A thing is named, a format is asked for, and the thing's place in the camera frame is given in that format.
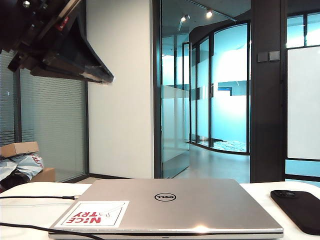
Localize dark bag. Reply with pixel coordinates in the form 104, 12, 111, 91
0, 172, 32, 193

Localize black charging cable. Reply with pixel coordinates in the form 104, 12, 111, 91
0, 195, 101, 240

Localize grey wall switch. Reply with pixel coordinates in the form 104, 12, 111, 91
268, 50, 281, 62

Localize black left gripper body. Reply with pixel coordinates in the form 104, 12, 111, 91
6, 0, 84, 73

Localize silver Dell laptop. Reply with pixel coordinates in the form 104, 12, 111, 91
47, 177, 285, 240

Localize grey plastic mailing bag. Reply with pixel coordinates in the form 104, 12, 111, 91
0, 153, 45, 182

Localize white Nice Try sticker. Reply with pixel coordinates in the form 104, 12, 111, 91
53, 200, 130, 228

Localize closed brown cardboard box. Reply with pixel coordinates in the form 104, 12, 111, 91
31, 167, 56, 183

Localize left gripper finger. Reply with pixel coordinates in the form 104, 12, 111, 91
29, 65, 111, 85
44, 14, 115, 84

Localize black phone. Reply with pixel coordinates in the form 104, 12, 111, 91
270, 189, 320, 236

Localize grey window blinds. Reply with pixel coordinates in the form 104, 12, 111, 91
0, 48, 88, 183

